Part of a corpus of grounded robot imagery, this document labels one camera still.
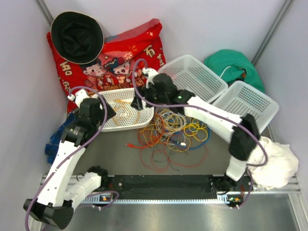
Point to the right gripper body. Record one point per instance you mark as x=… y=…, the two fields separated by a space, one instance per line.
x=152 y=94

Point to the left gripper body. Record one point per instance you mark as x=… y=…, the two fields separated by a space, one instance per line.
x=99 y=120

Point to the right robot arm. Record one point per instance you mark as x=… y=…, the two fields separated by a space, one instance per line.
x=240 y=132

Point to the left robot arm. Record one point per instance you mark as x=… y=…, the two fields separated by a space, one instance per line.
x=55 y=203

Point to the white basket with rounded corners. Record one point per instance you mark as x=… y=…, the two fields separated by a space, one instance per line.
x=126 y=117

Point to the white rectangular basket centre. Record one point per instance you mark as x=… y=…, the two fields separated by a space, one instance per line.
x=189 y=73

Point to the white rectangular basket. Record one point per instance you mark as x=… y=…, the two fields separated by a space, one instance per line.
x=189 y=73
x=241 y=99

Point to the red printed pillow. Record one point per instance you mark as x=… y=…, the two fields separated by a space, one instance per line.
x=121 y=60

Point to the blue plaid cloth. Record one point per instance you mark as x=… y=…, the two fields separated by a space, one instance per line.
x=51 y=148

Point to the green cloth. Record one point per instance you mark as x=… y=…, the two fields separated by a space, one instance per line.
x=231 y=66

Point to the black round hat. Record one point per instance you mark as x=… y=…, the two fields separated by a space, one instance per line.
x=77 y=37

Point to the white rectangular basket right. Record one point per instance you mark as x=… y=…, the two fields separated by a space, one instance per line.
x=241 y=99

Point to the white cloth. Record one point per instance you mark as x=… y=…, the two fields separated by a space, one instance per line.
x=282 y=164

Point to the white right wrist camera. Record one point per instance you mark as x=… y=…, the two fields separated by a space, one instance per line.
x=149 y=73

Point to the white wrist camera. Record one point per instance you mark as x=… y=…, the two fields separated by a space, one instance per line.
x=149 y=73
x=78 y=97

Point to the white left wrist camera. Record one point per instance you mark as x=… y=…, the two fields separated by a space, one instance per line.
x=78 y=97

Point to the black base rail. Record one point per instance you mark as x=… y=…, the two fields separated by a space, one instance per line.
x=161 y=187

